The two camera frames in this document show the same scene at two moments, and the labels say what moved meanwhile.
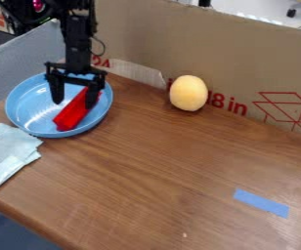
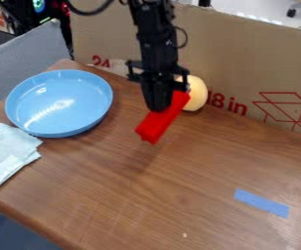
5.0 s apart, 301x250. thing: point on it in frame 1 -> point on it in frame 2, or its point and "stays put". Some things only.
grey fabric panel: (19, 60) stays put
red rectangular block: (74, 111) -> (154, 122)
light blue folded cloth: (10, 150) stays put
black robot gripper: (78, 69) -> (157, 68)
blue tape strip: (262, 203) stays put
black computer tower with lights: (26, 14) stays put
